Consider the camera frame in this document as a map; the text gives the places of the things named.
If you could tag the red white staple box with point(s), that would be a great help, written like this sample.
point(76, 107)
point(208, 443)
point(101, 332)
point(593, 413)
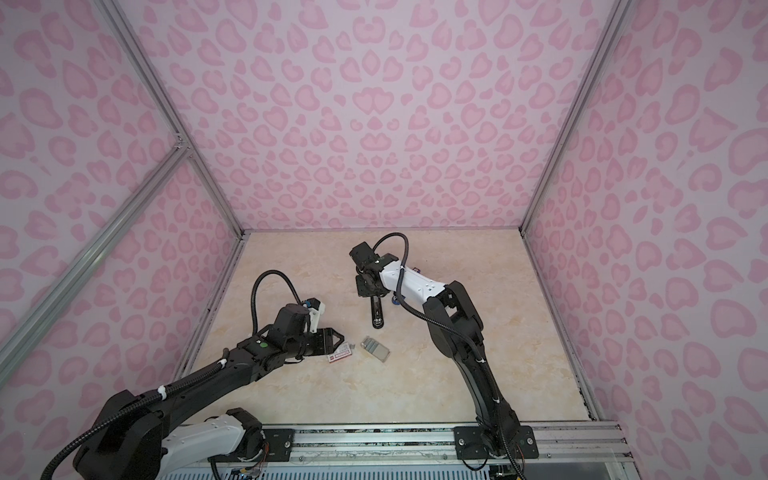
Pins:
point(343, 351)

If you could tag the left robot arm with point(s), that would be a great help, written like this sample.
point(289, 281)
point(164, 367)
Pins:
point(148, 435)

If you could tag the aluminium diagonal wall strut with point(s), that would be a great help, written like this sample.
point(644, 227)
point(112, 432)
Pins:
point(38, 321)

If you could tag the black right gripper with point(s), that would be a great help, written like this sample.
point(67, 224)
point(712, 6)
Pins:
point(362, 292)

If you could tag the aluminium front rail frame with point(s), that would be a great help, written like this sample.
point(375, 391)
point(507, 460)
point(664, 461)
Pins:
point(568, 450)

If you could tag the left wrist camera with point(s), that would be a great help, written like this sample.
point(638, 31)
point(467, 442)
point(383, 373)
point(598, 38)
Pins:
point(316, 309)

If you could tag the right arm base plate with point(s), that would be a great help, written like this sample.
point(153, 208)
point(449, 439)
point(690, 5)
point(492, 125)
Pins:
point(477, 443)

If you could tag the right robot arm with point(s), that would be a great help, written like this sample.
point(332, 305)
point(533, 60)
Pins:
point(455, 328)

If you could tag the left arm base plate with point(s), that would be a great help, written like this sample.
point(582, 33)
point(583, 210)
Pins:
point(266, 445)

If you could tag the silver staple strips tray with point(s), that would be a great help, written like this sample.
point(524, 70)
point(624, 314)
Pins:
point(375, 349)

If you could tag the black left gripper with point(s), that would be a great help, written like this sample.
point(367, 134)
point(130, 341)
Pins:
point(326, 340)

